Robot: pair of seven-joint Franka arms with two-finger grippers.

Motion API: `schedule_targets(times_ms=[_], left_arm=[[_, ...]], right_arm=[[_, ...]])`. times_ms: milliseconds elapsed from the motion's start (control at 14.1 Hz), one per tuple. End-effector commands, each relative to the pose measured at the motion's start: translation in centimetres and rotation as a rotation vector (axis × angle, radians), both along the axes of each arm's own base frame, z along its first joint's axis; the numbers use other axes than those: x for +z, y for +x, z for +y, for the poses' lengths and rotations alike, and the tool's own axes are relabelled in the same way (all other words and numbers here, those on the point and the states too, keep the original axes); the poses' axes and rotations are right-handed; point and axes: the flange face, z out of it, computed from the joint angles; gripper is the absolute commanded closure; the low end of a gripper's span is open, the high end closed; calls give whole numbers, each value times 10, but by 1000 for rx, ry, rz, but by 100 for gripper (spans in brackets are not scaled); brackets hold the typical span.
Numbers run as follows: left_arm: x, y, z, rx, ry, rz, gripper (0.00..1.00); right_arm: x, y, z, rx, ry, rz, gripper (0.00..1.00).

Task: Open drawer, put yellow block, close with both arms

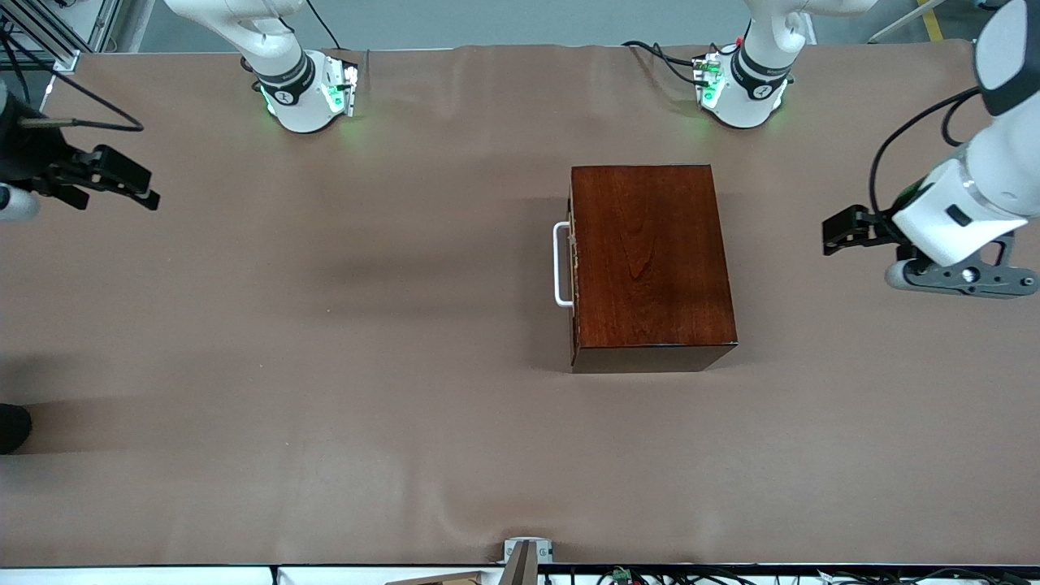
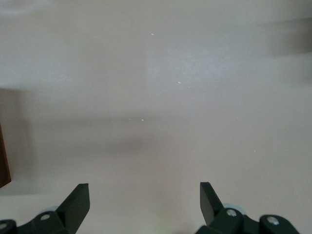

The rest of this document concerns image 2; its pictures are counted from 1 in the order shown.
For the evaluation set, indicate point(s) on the dark brown wooden cabinet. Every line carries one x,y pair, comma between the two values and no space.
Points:
3,158

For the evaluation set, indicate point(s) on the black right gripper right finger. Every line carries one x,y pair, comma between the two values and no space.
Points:
210,209

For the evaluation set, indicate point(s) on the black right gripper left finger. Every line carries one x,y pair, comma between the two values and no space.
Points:
73,209

